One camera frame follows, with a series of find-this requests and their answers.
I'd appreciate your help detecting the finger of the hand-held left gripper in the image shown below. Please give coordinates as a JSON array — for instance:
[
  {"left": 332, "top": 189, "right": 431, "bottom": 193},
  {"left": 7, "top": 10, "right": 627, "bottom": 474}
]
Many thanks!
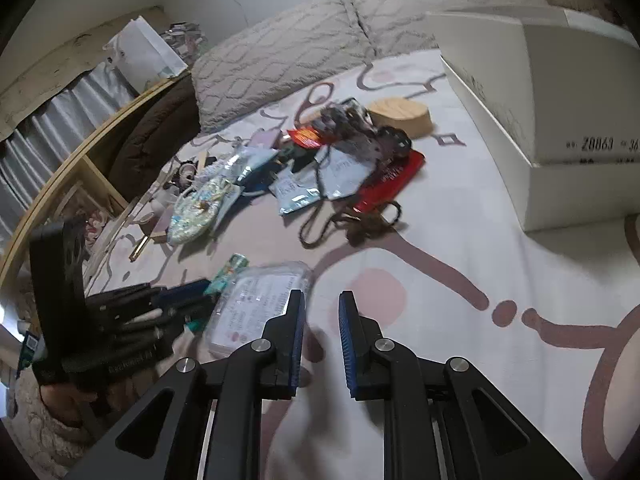
[
  {"left": 86, "top": 280, "right": 217, "bottom": 320},
  {"left": 114, "top": 309, "right": 207, "bottom": 357}
]

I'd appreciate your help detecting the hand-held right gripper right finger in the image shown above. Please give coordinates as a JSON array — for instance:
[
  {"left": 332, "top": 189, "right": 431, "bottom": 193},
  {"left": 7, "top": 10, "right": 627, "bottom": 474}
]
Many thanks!
[{"left": 337, "top": 290, "right": 583, "bottom": 480}]

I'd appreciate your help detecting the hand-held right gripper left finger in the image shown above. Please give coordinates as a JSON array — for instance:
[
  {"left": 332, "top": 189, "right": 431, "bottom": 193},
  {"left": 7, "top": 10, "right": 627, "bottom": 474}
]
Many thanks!
[{"left": 65, "top": 289, "right": 307, "bottom": 480}]

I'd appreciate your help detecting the teal tube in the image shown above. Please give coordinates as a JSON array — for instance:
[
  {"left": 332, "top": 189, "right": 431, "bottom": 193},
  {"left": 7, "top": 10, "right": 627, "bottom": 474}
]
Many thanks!
[{"left": 184, "top": 254, "right": 249, "bottom": 335}]

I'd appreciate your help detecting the clear plastic packet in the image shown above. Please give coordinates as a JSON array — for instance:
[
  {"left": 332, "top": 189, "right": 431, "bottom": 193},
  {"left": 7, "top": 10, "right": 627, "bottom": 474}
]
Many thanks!
[{"left": 202, "top": 261, "right": 315, "bottom": 361}]

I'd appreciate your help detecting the white cardboard box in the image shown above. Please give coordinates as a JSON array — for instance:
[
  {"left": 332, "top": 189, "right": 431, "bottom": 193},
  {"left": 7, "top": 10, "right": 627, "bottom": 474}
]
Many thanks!
[{"left": 425, "top": 6, "right": 640, "bottom": 234}]

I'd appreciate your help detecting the person's left forearm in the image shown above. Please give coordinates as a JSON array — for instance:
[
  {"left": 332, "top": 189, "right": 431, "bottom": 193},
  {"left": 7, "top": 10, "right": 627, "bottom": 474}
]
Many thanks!
[{"left": 6, "top": 370, "right": 103, "bottom": 477}]

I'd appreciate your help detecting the person's left hand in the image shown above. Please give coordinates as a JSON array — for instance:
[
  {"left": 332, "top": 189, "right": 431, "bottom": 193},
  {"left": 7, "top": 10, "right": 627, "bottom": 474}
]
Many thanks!
[{"left": 39, "top": 384, "right": 83, "bottom": 425}]

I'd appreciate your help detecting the gold lipstick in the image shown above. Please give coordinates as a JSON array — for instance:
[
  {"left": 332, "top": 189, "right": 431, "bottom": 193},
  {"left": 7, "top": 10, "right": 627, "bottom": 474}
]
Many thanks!
[{"left": 129, "top": 235, "right": 152, "bottom": 263}]

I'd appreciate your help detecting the green box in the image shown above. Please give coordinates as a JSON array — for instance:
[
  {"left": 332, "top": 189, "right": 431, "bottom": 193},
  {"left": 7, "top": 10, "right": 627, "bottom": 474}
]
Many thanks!
[{"left": 17, "top": 332, "right": 47, "bottom": 377}]

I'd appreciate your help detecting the dark crochet scrunchie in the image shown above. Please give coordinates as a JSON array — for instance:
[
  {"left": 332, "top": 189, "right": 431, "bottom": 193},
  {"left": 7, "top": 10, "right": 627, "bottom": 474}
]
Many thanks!
[{"left": 172, "top": 160, "right": 202, "bottom": 184}]

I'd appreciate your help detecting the wooden shelf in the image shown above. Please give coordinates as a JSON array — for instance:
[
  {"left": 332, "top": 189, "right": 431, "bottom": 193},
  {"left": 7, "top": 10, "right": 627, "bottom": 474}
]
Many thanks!
[{"left": 0, "top": 72, "right": 194, "bottom": 302}]

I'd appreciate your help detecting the blue grey mask packet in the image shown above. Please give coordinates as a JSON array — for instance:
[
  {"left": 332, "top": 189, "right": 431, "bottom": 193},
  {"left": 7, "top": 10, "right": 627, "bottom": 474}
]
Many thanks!
[{"left": 220, "top": 150, "right": 282, "bottom": 187}]

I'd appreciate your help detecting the light blue mask packet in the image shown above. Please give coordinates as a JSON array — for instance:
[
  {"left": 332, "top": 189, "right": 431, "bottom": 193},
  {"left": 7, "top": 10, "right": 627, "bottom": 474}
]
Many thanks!
[{"left": 270, "top": 165, "right": 327, "bottom": 218}]

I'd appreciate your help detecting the brown comforter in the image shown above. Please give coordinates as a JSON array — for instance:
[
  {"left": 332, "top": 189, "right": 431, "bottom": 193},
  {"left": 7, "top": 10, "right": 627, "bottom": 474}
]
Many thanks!
[{"left": 107, "top": 74, "right": 201, "bottom": 202}]

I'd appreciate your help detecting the grey curtain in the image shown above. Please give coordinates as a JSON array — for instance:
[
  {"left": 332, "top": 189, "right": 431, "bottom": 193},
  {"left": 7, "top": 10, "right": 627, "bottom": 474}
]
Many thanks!
[{"left": 0, "top": 62, "right": 142, "bottom": 252}]

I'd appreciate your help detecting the large red packet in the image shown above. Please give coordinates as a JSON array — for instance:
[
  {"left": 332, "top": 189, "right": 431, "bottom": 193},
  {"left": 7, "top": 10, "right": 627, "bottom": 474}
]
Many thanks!
[{"left": 354, "top": 151, "right": 428, "bottom": 213}]

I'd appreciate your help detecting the silver mask packet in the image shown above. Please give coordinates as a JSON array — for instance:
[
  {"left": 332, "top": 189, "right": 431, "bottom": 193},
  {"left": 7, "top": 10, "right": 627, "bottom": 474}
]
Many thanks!
[{"left": 320, "top": 137, "right": 382, "bottom": 202}]

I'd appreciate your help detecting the lavender paper packet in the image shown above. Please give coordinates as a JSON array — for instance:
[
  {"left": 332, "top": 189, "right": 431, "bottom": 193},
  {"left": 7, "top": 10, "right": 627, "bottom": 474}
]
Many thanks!
[{"left": 248, "top": 130, "right": 280, "bottom": 152}]

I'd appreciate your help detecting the orange red snack packet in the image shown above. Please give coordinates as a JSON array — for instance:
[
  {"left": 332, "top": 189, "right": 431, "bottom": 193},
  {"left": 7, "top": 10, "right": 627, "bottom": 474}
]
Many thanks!
[{"left": 287, "top": 127, "right": 328, "bottom": 150}]

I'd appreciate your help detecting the beige valance with drawings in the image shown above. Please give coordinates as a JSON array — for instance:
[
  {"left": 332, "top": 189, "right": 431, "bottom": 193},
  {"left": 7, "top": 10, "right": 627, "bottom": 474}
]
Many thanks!
[{"left": 0, "top": 5, "right": 167, "bottom": 137}]

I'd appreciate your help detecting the wooden oval box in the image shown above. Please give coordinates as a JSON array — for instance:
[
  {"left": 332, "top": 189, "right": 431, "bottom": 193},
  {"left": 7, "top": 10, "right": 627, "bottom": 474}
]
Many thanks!
[{"left": 366, "top": 99, "right": 434, "bottom": 140}]

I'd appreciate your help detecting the white shopping bag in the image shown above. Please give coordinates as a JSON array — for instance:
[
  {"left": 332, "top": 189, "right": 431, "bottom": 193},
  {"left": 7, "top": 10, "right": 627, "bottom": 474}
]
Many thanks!
[{"left": 102, "top": 16, "right": 188, "bottom": 93}]

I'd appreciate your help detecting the clear bin of small packets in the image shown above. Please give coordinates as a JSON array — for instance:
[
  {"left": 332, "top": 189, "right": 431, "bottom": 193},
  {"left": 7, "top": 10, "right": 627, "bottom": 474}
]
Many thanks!
[{"left": 160, "top": 21, "right": 207, "bottom": 59}]

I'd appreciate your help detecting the brown braided cord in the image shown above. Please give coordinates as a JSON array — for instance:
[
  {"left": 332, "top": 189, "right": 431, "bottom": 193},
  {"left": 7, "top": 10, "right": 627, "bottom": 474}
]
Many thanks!
[{"left": 299, "top": 200, "right": 404, "bottom": 251}]

